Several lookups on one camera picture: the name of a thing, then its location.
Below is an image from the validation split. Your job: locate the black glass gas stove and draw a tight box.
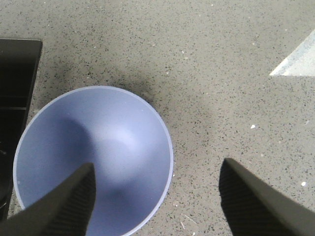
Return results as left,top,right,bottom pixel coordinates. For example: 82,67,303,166
0,38,42,220

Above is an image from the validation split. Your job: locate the light blue bowl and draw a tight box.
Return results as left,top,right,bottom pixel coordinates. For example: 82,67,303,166
13,86,173,236

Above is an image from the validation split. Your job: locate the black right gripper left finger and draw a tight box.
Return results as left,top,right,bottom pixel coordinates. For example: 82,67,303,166
0,163,96,236

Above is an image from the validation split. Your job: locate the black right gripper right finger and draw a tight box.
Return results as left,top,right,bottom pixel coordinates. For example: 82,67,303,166
219,158,315,236

